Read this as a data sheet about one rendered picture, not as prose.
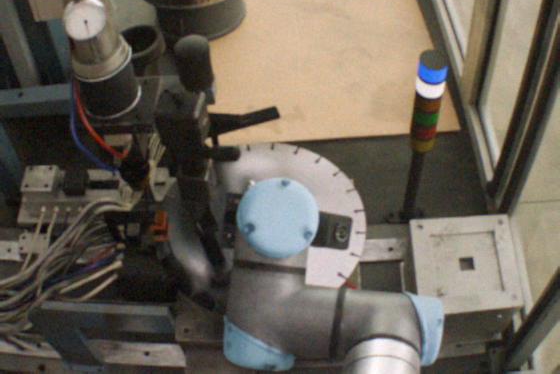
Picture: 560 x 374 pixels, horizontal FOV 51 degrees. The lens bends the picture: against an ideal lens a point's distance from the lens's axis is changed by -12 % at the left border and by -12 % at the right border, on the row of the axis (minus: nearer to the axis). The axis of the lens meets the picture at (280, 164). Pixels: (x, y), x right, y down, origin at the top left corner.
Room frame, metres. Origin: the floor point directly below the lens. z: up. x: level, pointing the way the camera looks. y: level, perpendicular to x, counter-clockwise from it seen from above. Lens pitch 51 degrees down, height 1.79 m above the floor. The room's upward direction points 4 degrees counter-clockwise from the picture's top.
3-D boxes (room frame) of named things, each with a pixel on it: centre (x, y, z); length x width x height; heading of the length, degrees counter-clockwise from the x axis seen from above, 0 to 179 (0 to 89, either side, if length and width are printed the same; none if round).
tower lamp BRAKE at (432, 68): (0.69, -0.24, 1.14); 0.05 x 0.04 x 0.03; 177
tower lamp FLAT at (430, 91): (0.69, -0.24, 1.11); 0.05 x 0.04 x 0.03; 177
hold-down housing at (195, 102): (0.54, 0.11, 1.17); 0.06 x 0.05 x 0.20; 78
